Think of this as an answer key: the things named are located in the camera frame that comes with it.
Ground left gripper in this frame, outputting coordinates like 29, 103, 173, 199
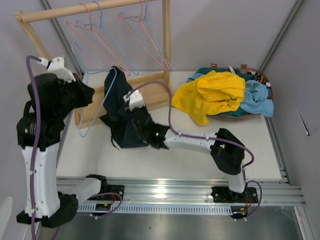
55, 72, 95, 119

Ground black shorts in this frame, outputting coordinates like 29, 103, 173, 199
100, 66, 148, 149

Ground yellow shorts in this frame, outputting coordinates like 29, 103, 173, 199
171, 70, 246, 126

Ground dark green shorts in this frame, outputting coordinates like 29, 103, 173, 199
187, 67, 253, 118

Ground light blue shorts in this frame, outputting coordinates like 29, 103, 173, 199
239, 80, 274, 118

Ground camouflage patterned shorts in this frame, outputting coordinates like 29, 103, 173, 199
244, 71, 272, 95

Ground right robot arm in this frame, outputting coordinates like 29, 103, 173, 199
130, 106, 247, 202

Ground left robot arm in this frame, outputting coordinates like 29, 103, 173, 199
16, 73, 109, 229

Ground pink translucent plastic basin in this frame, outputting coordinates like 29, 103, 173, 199
209, 62, 275, 122

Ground wooden clothes rack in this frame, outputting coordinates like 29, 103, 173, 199
14, 0, 173, 130

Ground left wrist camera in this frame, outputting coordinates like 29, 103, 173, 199
38, 56, 76, 83

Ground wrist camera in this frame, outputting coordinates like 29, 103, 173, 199
38, 56, 76, 83
123, 90, 146, 111

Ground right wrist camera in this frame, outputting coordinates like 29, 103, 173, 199
123, 90, 146, 111

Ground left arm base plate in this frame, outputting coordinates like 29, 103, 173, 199
98, 184, 125, 201

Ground slotted cable duct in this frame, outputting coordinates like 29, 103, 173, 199
77, 203, 233, 216

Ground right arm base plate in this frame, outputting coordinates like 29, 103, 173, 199
211, 186, 259, 204

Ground aluminium mounting rail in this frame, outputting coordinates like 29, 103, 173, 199
56, 176, 307, 208

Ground aluminium corner wall profile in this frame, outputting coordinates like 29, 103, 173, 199
259, 0, 306, 72

